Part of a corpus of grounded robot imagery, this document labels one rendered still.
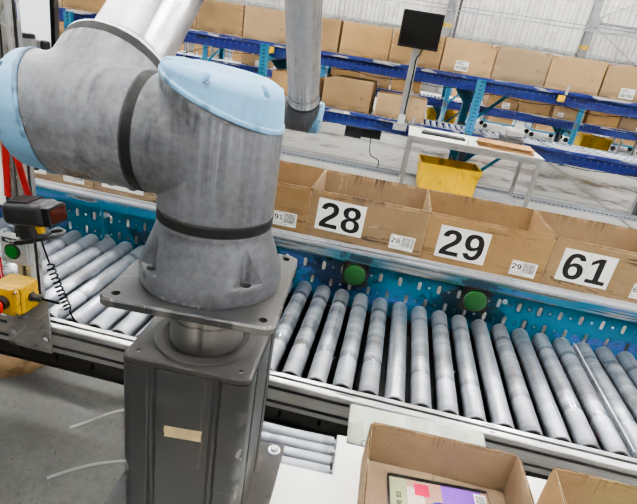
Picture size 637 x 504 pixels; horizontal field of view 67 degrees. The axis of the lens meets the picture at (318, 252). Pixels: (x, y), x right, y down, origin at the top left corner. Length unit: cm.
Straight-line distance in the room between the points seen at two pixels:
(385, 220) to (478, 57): 461
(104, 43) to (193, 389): 45
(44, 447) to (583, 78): 585
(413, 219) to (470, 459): 81
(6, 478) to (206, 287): 156
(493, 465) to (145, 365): 67
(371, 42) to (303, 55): 483
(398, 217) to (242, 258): 103
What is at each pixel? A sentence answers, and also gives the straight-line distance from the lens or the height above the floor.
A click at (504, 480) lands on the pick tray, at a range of 108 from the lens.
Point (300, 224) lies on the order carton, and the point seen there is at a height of 92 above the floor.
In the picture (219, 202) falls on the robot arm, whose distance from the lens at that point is 57.
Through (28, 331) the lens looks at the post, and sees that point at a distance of 144.
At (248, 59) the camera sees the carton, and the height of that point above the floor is 91.
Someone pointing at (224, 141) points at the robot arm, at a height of 138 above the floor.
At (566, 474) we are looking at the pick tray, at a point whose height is 84.
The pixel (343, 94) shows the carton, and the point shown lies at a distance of 585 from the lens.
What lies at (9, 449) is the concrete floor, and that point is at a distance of 217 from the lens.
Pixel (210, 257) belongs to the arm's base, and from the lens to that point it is 59.
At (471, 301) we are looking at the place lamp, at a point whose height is 81.
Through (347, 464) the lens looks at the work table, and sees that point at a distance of 103.
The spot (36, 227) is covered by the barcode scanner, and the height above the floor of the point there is 103.
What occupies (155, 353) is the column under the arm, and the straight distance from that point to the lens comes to 70.
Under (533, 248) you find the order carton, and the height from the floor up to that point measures 100.
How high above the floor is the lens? 149
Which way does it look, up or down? 23 degrees down
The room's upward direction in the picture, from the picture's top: 9 degrees clockwise
